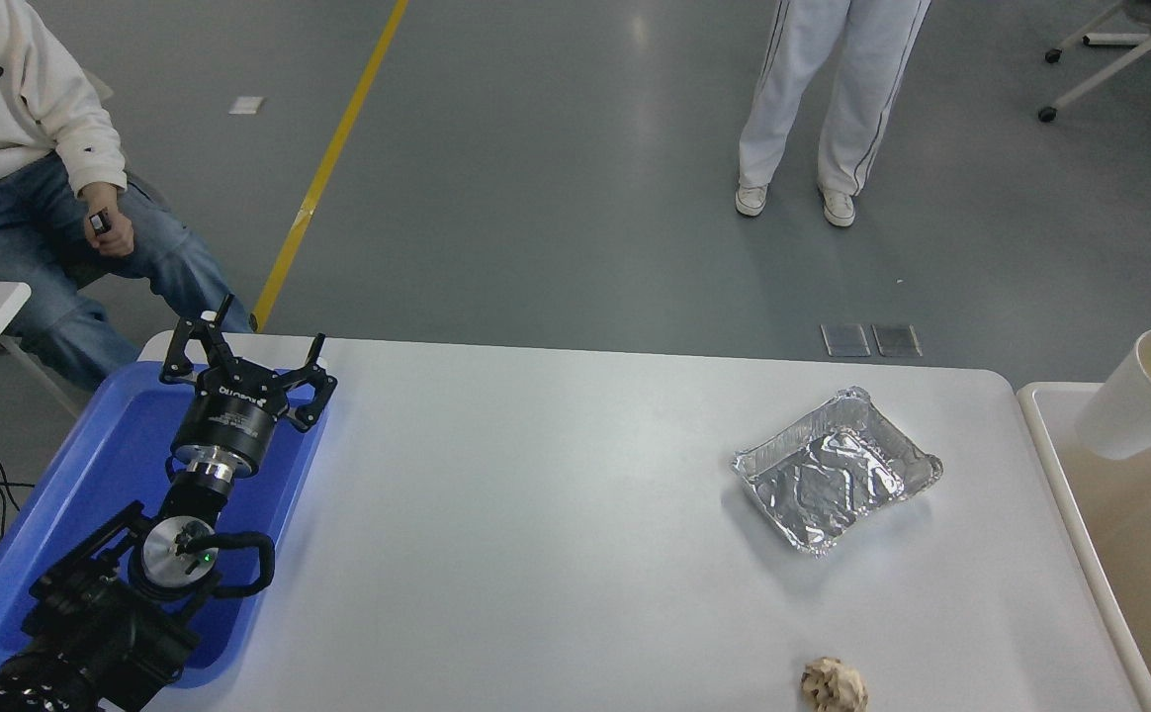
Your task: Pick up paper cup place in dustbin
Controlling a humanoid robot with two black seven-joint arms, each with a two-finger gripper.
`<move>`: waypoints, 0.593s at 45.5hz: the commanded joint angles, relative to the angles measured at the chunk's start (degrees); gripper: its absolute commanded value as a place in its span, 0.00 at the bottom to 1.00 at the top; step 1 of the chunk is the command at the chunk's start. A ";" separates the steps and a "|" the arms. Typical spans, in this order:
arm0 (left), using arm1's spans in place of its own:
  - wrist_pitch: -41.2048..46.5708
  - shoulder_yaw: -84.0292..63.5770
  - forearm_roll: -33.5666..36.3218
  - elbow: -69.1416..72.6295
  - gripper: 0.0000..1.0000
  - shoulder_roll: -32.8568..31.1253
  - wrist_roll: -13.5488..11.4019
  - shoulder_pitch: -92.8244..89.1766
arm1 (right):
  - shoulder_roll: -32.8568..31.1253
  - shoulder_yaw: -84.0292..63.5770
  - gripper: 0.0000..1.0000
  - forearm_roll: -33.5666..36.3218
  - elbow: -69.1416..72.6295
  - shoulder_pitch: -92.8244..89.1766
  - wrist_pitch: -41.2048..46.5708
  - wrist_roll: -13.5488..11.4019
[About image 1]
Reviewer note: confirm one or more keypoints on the silver foil tray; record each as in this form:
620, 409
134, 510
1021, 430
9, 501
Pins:
833, 475

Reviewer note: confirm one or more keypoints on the white-framed rolling chair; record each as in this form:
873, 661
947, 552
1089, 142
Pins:
1114, 71

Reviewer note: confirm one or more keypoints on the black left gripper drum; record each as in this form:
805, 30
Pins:
229, 420

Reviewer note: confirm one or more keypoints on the small black handheld device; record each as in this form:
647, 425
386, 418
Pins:
100, 222

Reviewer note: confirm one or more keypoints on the clear floor plate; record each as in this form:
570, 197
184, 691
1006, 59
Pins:
897, 341
844, 340

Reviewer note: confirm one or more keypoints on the person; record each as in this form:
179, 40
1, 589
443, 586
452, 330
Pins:
2, 129
833, 89

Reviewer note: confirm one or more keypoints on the blue plastic tray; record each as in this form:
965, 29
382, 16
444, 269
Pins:
91, 465

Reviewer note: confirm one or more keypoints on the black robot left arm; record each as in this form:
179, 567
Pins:
91, 633

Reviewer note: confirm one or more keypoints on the person's left hand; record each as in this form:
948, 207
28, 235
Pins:
115, 235

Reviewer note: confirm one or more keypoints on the white paper cup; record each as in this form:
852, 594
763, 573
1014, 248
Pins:
1124, 400

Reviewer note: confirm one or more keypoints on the crumpled tan paper ball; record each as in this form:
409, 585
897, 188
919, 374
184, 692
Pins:
835, 686

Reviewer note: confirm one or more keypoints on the white floor label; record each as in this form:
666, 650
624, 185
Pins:
246, 105

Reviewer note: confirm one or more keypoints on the large pale bin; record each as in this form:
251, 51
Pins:
1149, 554

